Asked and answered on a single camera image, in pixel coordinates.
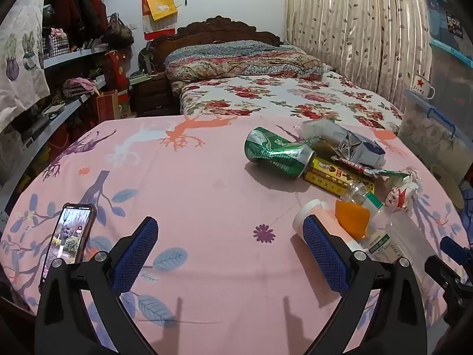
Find red green snack wrapper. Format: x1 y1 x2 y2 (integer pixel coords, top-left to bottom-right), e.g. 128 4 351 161
333 156 409 177

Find crushed green drink can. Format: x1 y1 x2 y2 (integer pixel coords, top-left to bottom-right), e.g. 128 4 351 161
244 127 315 179

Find brown handbag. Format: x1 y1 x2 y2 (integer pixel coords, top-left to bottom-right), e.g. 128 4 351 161
103 13 134 45

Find red gift bag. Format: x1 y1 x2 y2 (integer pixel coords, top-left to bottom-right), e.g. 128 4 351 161
103 50 130 91

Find yellow cardboard box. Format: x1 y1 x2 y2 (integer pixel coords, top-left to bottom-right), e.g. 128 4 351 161
304 157 375 196

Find dark wooden nightstand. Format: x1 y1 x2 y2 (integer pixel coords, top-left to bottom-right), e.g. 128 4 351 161
130 72 179 117

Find crushed white blue carton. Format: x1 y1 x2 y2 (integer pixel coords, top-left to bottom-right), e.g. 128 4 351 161
334 124 387 169

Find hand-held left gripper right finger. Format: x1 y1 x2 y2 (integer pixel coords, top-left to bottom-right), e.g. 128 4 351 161
302 215 429 355

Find pink printed tablecloth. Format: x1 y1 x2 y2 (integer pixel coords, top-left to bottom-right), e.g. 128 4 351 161
0 113 472 355

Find yellow paper bag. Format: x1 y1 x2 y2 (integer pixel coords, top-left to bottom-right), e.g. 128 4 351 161
145 0 176 21

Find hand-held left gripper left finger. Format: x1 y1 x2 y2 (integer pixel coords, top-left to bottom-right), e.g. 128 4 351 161
35 216 159 355

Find pink cup orange lid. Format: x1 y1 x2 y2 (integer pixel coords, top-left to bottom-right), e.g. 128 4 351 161
293 199 366 256

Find white red paper wrapper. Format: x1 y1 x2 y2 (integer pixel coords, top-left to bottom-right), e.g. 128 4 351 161
384 167 422 213

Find hanging dark red clothes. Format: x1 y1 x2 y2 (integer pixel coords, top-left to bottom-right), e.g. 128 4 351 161
48 0 108 45

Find brown paper bag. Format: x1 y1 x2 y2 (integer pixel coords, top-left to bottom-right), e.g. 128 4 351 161
97 89 121 122

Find grey metal shelf unit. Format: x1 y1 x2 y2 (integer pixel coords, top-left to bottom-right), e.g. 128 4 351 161
0 44 111 208

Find white enamel mug red star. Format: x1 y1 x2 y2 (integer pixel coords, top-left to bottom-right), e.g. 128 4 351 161
411 75 436 100

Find bed with floral sheet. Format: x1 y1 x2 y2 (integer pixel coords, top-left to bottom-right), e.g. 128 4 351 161
179 72 403 134

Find clear storage box blue latches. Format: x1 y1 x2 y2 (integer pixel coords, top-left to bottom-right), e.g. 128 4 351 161
401 89 468 189

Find houndstooth pattern box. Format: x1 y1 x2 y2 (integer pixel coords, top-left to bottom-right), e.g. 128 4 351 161
42 33 70 59

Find pink folded cloth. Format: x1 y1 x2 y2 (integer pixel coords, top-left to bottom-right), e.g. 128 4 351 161
62 77 97 99

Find orange plastic piece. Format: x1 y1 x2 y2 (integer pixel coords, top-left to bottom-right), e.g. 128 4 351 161
334 200 371 239

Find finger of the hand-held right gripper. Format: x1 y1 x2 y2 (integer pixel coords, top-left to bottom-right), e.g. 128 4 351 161
440 237 473 267
424 255 465 297

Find folded floral quilt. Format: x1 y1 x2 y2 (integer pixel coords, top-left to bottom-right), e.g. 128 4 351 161
164 41 328 82

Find clear plastic bottle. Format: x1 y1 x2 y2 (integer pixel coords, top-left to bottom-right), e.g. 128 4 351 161
364 211 437 278

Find red wall calendar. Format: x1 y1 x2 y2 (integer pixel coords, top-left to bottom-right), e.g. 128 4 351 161
141 0 176 41

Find carved wooden headboard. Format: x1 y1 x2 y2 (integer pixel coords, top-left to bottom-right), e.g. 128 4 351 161
148 16 283 71

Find white plant-print cloth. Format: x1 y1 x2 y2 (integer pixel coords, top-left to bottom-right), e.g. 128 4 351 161
0 0 50 130

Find black smartphone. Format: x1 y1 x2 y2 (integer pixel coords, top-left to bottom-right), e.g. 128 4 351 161
39 203 97 293

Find beige leaf-print curtain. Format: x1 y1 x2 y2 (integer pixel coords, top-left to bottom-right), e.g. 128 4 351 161
284 0 433 112

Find crumpled clear plastic wrapper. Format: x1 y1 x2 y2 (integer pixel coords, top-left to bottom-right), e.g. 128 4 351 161
297 119 348 159

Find small clear green-label bottle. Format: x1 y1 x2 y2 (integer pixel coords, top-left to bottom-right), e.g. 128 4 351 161
342 181 385 216

